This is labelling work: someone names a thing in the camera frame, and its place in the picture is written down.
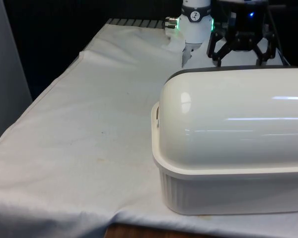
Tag black cable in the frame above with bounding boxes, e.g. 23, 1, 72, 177
267, 6, 293, 66

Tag cream box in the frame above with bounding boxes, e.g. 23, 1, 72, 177
150, 103, 298, 216

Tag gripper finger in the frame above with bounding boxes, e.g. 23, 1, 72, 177
249, 31, 279, 66
207, 31, 240, 68

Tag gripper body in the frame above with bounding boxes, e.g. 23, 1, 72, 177
217, 0, 271, 43

